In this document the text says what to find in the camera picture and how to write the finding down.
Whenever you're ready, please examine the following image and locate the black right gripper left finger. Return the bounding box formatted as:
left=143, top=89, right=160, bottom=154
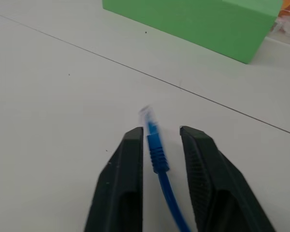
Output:
left=84, top=127, right=144, bottom=232

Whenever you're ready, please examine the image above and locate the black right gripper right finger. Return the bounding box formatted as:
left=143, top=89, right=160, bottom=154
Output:
left=179, top=125, right=276, bottom=232

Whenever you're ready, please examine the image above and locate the blue Ethernet cable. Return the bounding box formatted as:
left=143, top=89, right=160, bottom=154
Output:
left=138, top=105, right=192, bottom=232

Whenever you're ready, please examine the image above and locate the green box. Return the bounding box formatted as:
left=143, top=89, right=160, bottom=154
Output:
left=101, top=0, right=284, bottom=65

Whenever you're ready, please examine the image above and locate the clear plastic bag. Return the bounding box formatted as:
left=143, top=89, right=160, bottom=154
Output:
left=270, top=0, right=290, bottom=37

